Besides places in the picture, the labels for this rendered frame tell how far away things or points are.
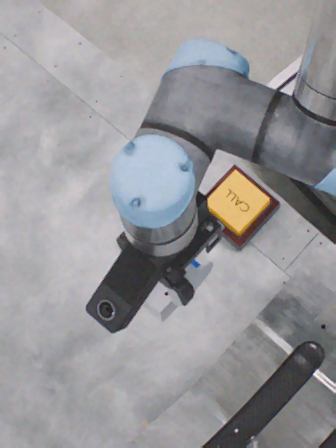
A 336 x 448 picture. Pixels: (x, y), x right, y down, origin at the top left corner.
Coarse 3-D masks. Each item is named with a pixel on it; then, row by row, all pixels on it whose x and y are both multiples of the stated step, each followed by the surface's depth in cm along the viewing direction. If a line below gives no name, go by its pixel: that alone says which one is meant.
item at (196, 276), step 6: (204, 264) 145; (210, 264) 146; (186, 270) 142; (192, 270) 143; (198, 270) 144; (204, 270) 146; (210, 270) 147; (186, 276) 143; (192, 276) 144; (198, 276) 145; (204, 276) 147; (192, 282) 145; (198, 282) 146; (174, 294) 143; (174, 300) 147; (180, 300) 144
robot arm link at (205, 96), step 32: (192, 64) 121; (224, 64) 122; (160, 96) 122; (192, 96) 120; (224, 96) 120; (256, 96) 120; (160, 128) 120; (192, 128) 120; (224, 128) 121; (256, 128) 120
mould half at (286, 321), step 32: (288, 288) 155; (320, 288) 155; (256, 320) 154; (288, 320) 154; (224, 352) 154; (256, 352) 153; (288, 352) 153; (224, 384) 153; (256, 384) 152; (320, 384) 152; (160, 416) 150; (192, 416) 151; (224, 416) 151; (288, 416) 151; (320, 416) 150
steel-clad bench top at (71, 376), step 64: (0, 0) 179; (0, 64) 176; (64, 64) 175; (0, 128) 173; (64, 128) 172; (128, 128) 172; (0, 192) 170; (64, 192) 170; (0, 256) 168; (64, 256) 167; (256, 256) 166; (320, 256) 165; (0, 320) 165; (64, 320) 165; (192, 320) 164; (0, 384) 162; (64, 384) 162; (128, 384) 162; (192, 384) 161
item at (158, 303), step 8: (192, 264) 151; (160, 288) 149; (152, 296) 149; (160, 296) 149; (168, 296) 149; (144, 304) 152; (152, 304) 148; (160, 304) 148; (168, 304) 149; (152, 312) 152; (160, 312) 148; (168, 312) 152; (160, 320) 152
